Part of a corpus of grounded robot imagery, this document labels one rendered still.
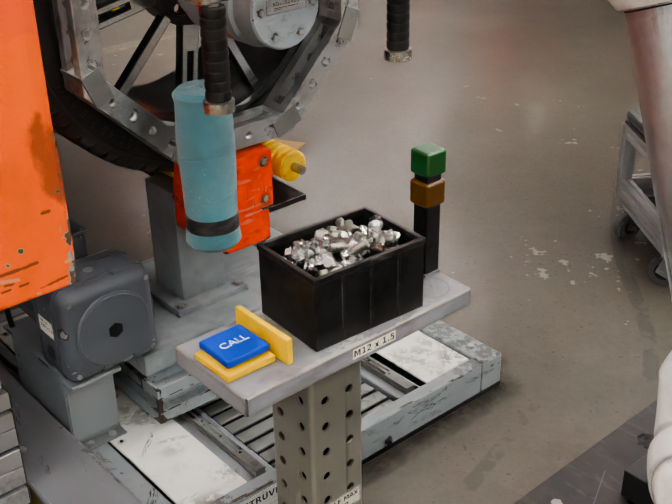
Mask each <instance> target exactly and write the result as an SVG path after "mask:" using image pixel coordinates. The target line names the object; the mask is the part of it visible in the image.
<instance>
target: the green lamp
mask: <svg viewBox="0 0 672 504"><path fill-rule="evenodd" d="M445 170H446V149H445V148H443V147H441V146H438V145H435V144H433V143H430V142H427V143H424V144H421V145H418V146H416V147H413V148H412V149H411V171H412V172H413V173H415V174H418V175H420V176H422V177H425V178H432V177H434V176H437V175H439V174H442V173H444V172H445Z"/></svg>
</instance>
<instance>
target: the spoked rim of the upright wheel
mask: <svg viewBox="0 0 672 504"><path fill-rule="evenodd" d="M124 4H125V6H124V7H122V8H120V9H117V10H115V11H113V12H111V13H108V14H106V15H104V16H102V17H99V18H98V22H99V30H101V29H103V28H105V27H107V26H110V25H112V24H114V23H116V22H119V21H121V20H123V19H125V18H127V17H130V16H132V15H134V14H136V13H139V12H141V11H143V10H145V9H146V10H147V11H148V12H149V13H150V14H151V15H153V16H154V17H155V19H154V20H153V22H152V24H151V25H150V27H149V29H148V30H147V32H146V34H145V35H144V37H143V39H142V40H141V42H140V44H139V45H138V47H137V49H136V50H135V52H134V54H133V55H132V57H131V59H130V60H129V62H128V64H127V65H126V67H125V69H124V70H123V72H122V74H121V75H120V77H119V79H118V80H117V82H116V84H115V85H114V87H115V88H116V89H118V90H119V91H121V92H122V93H123V94H125V95H126V96H127V97H129V98H130V99H132V100H133V101H134V102H136V103H137V104H138V105H140V106H141V107H143V108H144V109H145V110H147V111H148V112H149V113H151V114H152V115H154V116H155V117H156V118H158V119H159V120H160V121H162V122H163V123H165V124H166V125H167V126H169V127H170V128H171V129H173V130H174V131H176V130H175V111H174V101H173V98H172V92H173V91H174V90H175V89H176V88H177V86H179V85H180V84H182V83H185V82H188V81H192V80H201V79H204V74H203V71H204V69H203V62H202V61H203V58H202V48H201V46H200V48H199V49H198V41H199V26H198V25H196V24H195V23H194V22H193V21H192V20H191V19H190V18H189V17H188V15H187V13H186V12H185V11H184V10H183V9H182V8H181V6H180V4H179V2H178V0H105V1H102V2H100V3H98V4H96V6H97V14H98V16H99V15H102V14H104V13H106V12H108V11H111V10H113V9H115V8H117V7H120V6H122V5H124ZM177 4H178V10H177V11H176V12H175V11H174V7H175V5H177ZM169 23H172V24H174V25H176V69H175V70H174V71H172V72H171V73H169V74H167V75H166V76H164V77H162V78H160V79H158V80H156V81H153V82H150V83H148V84H145V85H141V86H137V87H132V85H133V83H134V82H135V80H136V78H137V77H138V75H139V73H140V72H141V70H142V68H143V67H144V65H145V63H146V62H147V60H148V58H149V57H150V55H151V53H152V52H153V50H154V48H155V47H156V45H157V43H158V42H159V40H160V38H161V37H162V35H163V33H164V32H165V30H166V28H167V27H168V25H169ZM227 39H228V47H227V48H228V50H229V57H228V59H229V64H230V67H229V69H230V80H231V90H232V97H234V98H235V112H233V113H232V114H234V113H237V112H241V111H243V110H244V109H245V108H247V107H248V106H250V105H251V104H252V103H254V102H255V101H256V100H257V99H258V98H259V97H261V96H262V95H263V94H264V93H265V92H266V91H267V90H268V89H269V88H270V87H271V85H272V84H273V83H274V82H275V81H276V80H277V78H278V77H279V76H280V75H281V73H282V72H283V70H284V69H285V68H286V66H287V65H288V63H289V61H290V60H291V58H292V56H293V55H294V53H295V51H296V49H297V47H298V45H299V43H300V42H299V43H298V44H297V45H295V46H293V47H291V48H288V49H284V50H276V49H272V48H269V47H255V46H251V45H248V44H245V43H242V42H239V41H236V40H234V39H232V38H229V37H227ZM131 87H132V88H131Z"/></svg>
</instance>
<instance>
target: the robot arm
mask: <svg viewBox="0 0 672 504"><path fill-rule="evenodd" d="M608 2H609V3H610V4H611V5H612V6H613V7H614V9H615V10H616V11H621V10H624V14H625V20H626V26H627V33H628V39H629V45H630V51H631V57H632V63H633V69H634V75H635V81H636V87H637V93H638V99H639V105H640V111H641V117H642V123H643V129H644V135H645V141H646V147H647V154H648V160H649V166H650V172H651V178H652V184H653V190H654V196H655V202H656V208H657V214H658V220H659V226H660V232H661V238H662V244H663V250H664V256H665V262H666V268H667V275H668V281H669V287H670V293H671V299H672V0H608ZM647 480H648V487H649V492H650V495H651V498H652V501H653V503H654V504H672V351H671V352H670V353H669V355H668V356H667V357H666V359H665V360H664V362H663V364H662V365H661V367H660V369H659V385H658V398H657V409H656V418H655V427H654V439H653V440H652V442H651V443H650V446H649V448H648V454H647Z"/></svg>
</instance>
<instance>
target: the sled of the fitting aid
mask: <svg viewBox="0 0 672 504"><path fill-rule="evenodd" d="M119 366H120V367H121V371H119V372H116V373H114V374H113V379H114V384H115V385H116V386H117V387H118V388H119V389H120V390H121V391H123V392H124V393H125V394H126V395H127V396H128V397H130V398H131V399H132V400H133V401H134V402H135V403H137V404H138V405H139V406H140V407H141V408H142V409H144V410H145V411H146V412H147V413H148V414H149V415H151V416H152V417H153V418H154V419H155V420H156V421H158V422H159V423H160V424H163V423H165V422H167V421H169V420H171V419H173V418H175V417H177V416H179V415H181V414H184V413H186V412H188V411H190V410H192V409H194V408H196V407H198V406H200V405H202V404H204V403H206V402H208V401H210V400H212V399H215V398H217V397H219V396H218V395H217V394H215V393H214V392H213V391H211V390H210V389H209V388H207V387H206V386H205V385H204V384H202V383H201V382H200V381H198V380H197V379H196V378H194V377H193V376H192V375H191V374H189V373H188V372H187V371H185V370H184V369H183V368H181V367H180V366H179V365H178V364H174V365H172V366H170V367H168V368H166V369H163V370H161V371H159V372H157V373H154V374H152V375H150V376H145V375H144V374H142V373H141V372H140V371H139V370H137V369H136V368H135V367H134V366H133V365H131V364H130V363H129V362H128V361H126V362H123V363H121V364H119Z"/></svg>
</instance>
